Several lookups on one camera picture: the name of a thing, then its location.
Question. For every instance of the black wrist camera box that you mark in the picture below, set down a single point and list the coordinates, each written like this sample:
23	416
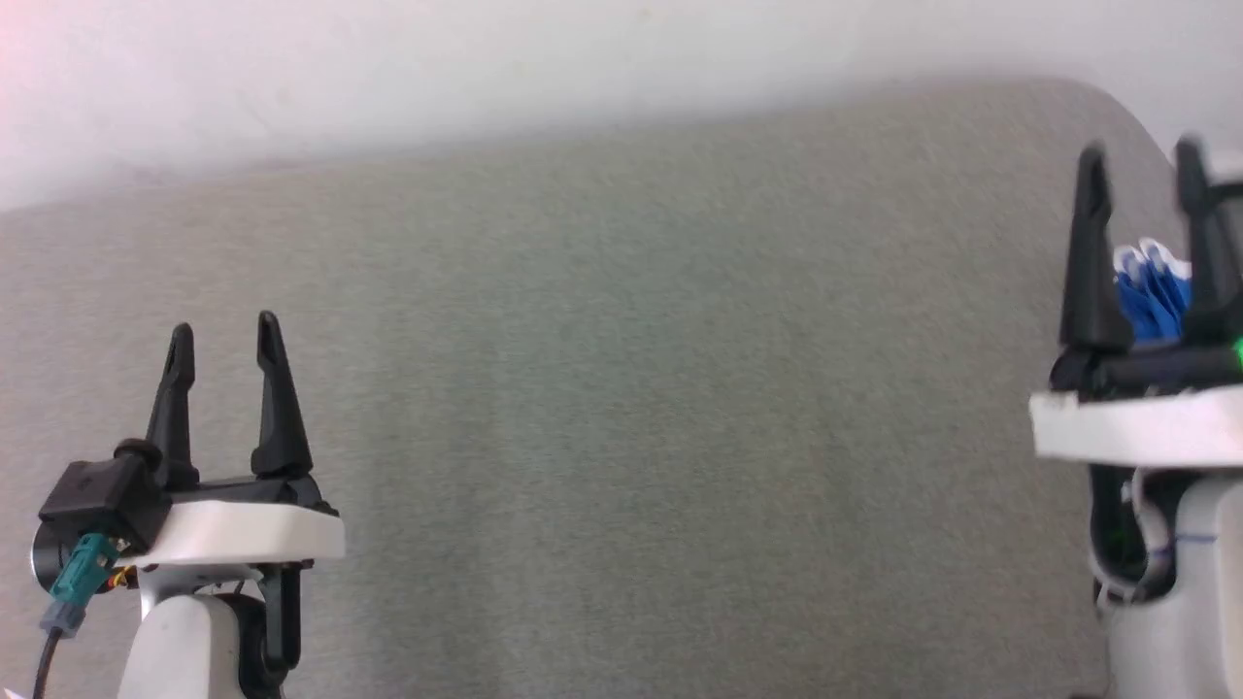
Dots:
97	495

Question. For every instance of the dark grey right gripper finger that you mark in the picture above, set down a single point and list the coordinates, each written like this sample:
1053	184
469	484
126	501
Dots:
1092	262
1209	252

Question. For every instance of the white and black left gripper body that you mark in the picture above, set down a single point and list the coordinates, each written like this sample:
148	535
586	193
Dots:
233	534

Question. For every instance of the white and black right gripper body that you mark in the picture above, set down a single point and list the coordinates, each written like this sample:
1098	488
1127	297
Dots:
1136	422

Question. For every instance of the blue garment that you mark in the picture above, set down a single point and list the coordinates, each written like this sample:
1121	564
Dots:
1151	291

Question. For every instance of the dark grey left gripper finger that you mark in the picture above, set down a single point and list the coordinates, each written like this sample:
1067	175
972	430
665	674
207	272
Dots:
280	408
173	408

